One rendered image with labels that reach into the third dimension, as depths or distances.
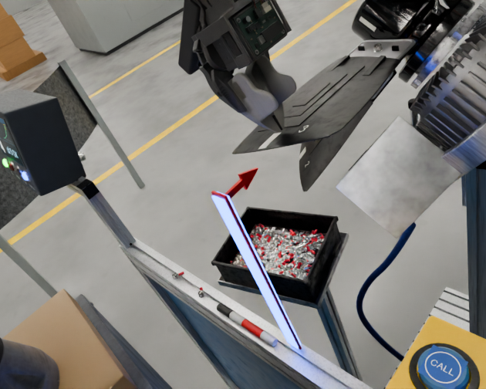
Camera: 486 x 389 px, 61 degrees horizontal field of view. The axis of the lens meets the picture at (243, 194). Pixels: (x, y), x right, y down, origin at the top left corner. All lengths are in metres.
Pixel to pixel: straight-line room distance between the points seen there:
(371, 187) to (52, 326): 0.54
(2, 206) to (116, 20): 4.93
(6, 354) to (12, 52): 8.17
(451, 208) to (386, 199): 1.38
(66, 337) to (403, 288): 1.39
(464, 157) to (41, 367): 0.64
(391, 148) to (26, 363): 0.60
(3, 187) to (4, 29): 6.48
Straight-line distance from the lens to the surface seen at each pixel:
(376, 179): 0.70
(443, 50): 0.69
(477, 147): 0.65
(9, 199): 2.31
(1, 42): 8.61
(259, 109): 0.50
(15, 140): 0.96
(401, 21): 0.70
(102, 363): 0.61
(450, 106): 0.66
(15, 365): 0.61
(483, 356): 0.44
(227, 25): 0.44
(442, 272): 1.84
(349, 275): 1.87
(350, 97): 0.55
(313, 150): 0.87
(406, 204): 0.71
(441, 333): 0.45
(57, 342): 0.69
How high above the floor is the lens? 1.46
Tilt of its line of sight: 36 degrees down
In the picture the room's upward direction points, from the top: 25 degrees counter-clockwise
